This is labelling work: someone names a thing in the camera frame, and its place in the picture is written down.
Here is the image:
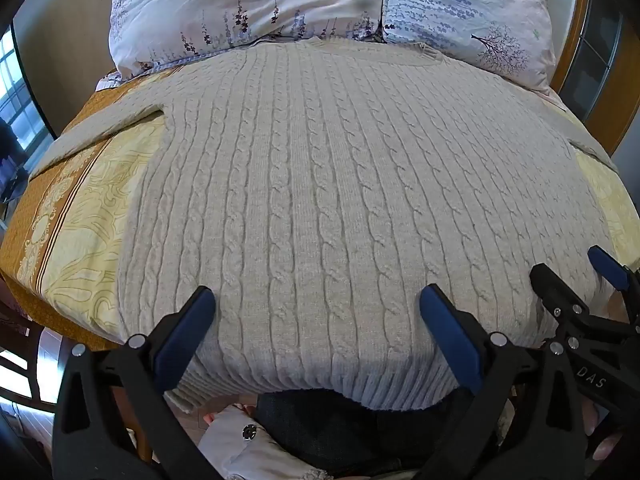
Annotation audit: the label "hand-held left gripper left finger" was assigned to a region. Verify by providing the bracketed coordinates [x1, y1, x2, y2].
[59, 286, 217, 480]

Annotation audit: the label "person's white jacket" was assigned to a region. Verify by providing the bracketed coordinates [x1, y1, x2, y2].
[196, 404, 328, 480]

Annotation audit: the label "person's dark jeans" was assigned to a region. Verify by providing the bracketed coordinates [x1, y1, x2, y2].
[254, 387, 501, 480]

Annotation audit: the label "wooden headboard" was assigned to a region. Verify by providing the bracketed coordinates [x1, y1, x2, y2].
[549, 0, 640, 157]

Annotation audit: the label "blue floral pillow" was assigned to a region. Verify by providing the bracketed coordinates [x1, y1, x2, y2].
[381, 0, 566, 106]

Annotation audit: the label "beige cable-knit sweater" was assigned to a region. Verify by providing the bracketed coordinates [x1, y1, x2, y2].
[30, 39, 618, 413]

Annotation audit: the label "window with grille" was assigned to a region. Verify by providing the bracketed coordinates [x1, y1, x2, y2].
[0, 29, 53, 163]

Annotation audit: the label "dark wooden chair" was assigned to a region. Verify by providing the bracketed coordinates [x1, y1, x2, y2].
[0, 277, 68, 411]

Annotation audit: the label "yellow orange patterned bed sheet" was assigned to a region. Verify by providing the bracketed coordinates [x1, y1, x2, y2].
[0, 67, 640, 353]

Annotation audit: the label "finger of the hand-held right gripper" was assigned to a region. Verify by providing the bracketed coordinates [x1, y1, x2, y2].
[529, 263, 597, 334]
[588, 245, 640, 307]

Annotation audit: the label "pink floral pillow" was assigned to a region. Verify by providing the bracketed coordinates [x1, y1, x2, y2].
[95, 0, 388, 92]

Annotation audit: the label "person's right hand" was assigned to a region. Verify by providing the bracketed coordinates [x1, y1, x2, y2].
[582, 402, 628, 461]

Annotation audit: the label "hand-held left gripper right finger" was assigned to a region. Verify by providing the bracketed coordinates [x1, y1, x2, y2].
[419, 284, 591, 480]

